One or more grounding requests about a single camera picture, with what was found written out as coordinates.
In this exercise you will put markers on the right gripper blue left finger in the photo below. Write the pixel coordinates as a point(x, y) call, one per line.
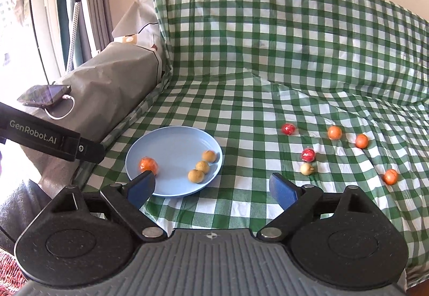
point(140, 189)

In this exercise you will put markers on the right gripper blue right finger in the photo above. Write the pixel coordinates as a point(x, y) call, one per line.
point(285, 192)

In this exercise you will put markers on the large orange fruit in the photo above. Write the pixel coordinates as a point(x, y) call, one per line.
point(148, 164)

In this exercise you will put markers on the red fruit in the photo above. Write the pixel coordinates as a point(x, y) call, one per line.
point(308, 155)
point(288, 129)

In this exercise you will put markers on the yellow-brown round fruit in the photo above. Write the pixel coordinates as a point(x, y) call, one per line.
point(196, 176)

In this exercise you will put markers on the pale yellow small fruit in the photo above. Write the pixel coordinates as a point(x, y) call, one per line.
point(306, 169)

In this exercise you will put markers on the black smartphone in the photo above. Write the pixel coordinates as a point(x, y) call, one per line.
point(43, 96)

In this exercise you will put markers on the light blue plate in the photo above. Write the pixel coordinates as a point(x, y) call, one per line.
point(176, 150)

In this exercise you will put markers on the grey sofa armrest cover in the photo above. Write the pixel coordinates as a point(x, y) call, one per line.
point(109, 89)

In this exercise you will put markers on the green checkered cloth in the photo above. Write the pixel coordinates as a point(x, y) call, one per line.
point(241, 69)

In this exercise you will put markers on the white garment steamer stand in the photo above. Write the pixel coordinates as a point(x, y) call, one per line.
point(75, 4)

